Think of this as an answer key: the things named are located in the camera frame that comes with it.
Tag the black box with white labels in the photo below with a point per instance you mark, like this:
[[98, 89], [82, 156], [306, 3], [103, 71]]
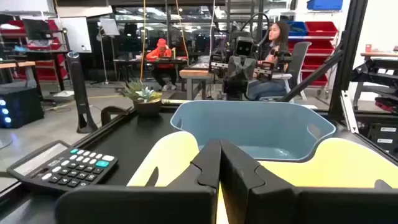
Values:
[[384, 137]]

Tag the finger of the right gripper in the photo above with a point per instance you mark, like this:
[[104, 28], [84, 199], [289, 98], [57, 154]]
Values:
[[218, 66], [265, 70]]

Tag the silver metal bracket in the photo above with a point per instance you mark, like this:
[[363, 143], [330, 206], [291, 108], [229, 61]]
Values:
[[348, 112]]

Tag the wooden top table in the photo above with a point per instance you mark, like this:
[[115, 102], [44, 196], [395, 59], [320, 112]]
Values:
[[194, 74]]

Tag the black box with blue lights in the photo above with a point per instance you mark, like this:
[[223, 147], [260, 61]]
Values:
[[21, 105]]

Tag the wooden top desk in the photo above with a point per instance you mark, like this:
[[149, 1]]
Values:
[[18, 64]]

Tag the person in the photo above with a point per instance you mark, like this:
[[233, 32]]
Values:
[[267, 88], [160, 53]]

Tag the black aluminium frame post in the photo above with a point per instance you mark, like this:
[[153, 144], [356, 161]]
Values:
[[345, 62]]

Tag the red storage bin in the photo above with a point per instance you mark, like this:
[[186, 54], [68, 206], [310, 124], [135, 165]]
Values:
[[321, 28], [320, 47], [314, 63], [320, 81]]

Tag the grey office chair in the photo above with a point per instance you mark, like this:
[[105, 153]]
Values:
[[300, 59]]

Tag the potted succulent plant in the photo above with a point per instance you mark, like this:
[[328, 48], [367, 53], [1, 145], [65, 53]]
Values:
[[147, 107]]

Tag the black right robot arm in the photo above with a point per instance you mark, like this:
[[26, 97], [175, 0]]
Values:
[[236, 90]]

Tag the dark work desk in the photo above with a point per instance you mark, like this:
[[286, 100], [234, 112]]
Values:
[[130, 60]]

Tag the yellow plastic bin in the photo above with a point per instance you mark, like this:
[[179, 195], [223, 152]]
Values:
[[326, 165]]

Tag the red cup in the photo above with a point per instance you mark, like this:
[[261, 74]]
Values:
[[368, 48]]

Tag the blue storage bin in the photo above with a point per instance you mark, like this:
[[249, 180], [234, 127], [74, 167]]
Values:
[[325, 4], [298, 29]]

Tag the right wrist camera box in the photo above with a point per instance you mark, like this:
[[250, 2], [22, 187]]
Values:
[[244, 46]]

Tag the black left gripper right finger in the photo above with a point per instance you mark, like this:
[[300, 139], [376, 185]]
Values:
[[264, 202]]

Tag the black diagonal frame brace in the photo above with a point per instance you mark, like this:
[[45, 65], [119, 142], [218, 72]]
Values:
[[311, 77]]

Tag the white board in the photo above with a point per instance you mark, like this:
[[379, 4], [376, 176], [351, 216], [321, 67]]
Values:
[[76, 34]]

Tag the blue plastic bin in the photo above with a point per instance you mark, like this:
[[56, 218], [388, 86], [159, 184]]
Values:
[[248, 124]]

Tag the red bin shelf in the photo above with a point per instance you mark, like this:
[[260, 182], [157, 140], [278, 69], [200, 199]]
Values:
[[46, 73]]

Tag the black desk calculator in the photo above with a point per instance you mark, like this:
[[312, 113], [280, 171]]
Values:
[[77, 168]]

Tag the stand with white panel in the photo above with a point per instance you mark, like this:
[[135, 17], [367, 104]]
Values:
[[109, 27]]

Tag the black monitor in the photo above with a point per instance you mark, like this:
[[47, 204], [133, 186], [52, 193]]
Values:
[[35, 28]]

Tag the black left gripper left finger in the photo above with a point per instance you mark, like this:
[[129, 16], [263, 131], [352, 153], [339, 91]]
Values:
[[186, 202]]

